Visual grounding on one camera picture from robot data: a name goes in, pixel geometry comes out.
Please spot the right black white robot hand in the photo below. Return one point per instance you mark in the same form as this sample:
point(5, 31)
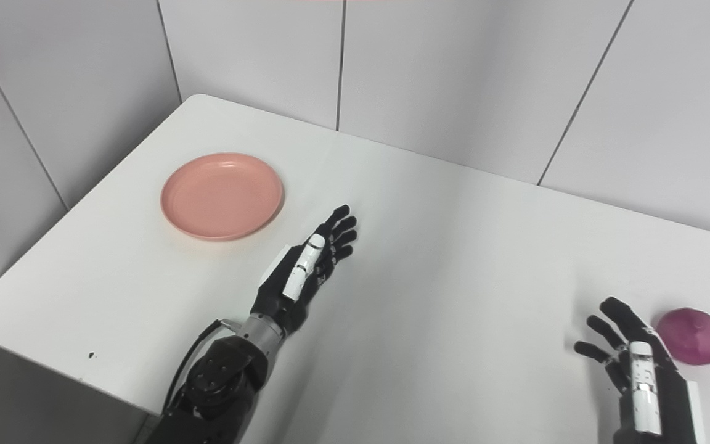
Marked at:
point(672, 407)

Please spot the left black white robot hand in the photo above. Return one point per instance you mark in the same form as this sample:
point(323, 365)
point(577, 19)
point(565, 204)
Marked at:
point(275, 296)

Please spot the purple red onion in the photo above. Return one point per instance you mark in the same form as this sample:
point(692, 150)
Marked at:
point(694, 339)

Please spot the pink round plate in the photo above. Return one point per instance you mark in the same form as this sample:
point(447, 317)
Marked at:
point(222, 197)

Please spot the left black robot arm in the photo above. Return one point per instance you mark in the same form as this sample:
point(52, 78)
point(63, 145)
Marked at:
point(219, 388)

